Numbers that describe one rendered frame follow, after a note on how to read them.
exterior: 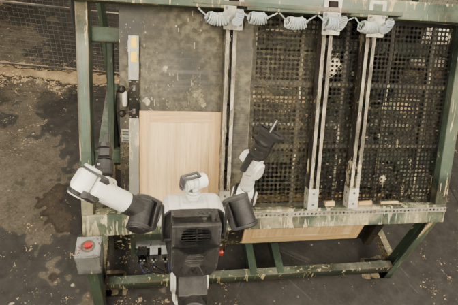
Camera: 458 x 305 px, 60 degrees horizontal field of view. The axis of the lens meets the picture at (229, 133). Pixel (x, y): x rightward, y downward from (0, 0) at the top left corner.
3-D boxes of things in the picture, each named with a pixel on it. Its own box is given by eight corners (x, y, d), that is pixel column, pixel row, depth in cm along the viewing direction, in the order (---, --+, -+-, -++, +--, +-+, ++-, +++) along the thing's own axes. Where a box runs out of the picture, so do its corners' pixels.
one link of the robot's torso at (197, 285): (207, 323, 173) (210, 291, 167) (178, 325, 170) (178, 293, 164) (201, 278, 198) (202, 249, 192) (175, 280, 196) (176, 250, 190)
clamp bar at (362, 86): (339, 203, 243) (358, 220, 220) (360, 2, 220) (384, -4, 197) (354, 203, 245) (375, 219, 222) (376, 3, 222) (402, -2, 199)
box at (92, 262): (78, 275, 204) (73, 257, 192) (81, 254, 212) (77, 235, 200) (102, 274, 206) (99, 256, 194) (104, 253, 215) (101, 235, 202)
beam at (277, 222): (84, 228, 225) (81, 237, 214) (84, 207, 222) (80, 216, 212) (432, 215, 265) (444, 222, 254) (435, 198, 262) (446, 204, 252)
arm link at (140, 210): (114, 220, 164) (139, 231, 172) (127, 216, 159) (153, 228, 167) (121, 195, 171) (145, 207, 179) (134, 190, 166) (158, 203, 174)
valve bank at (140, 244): (130, 278, 225) (128, 257, 208) (131, 255, 235) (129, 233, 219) (217, 273, 234) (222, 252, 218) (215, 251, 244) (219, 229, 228)
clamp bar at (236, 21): (213, 207, 229) (219, 225, 206) (221, -8, 206) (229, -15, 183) (230, 207, 231) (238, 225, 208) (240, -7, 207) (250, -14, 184)
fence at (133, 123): (130, 210, 221) (129, 214, 217) (129, 35, 202) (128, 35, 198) (139, 210, 222) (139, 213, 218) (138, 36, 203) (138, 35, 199)
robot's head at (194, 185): (207, 193, 176) (208, 175, 173) (188, 199, 170) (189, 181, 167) (199, 187, 181) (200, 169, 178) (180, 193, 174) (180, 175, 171)
